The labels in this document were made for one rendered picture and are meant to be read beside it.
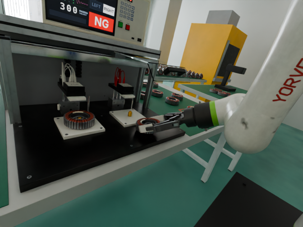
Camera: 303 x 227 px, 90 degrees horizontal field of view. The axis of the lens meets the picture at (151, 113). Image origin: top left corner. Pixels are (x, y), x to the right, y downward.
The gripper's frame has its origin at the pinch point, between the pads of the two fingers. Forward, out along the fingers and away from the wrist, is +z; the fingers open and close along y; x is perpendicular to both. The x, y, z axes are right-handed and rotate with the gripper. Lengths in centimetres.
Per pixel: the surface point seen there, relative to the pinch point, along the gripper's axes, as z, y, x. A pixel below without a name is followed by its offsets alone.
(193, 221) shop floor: 6, 34, -91
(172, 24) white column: 61, 396, 157
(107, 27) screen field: 7.8, 2.8, 44.3
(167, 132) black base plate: -4.3, 7.2, -7.5
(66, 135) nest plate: 19.3, -24.4, 7.4
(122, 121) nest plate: 12.3, -1.9, 3.5
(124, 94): 12.3, 6.1, 15.3
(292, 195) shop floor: -78, 122, -139
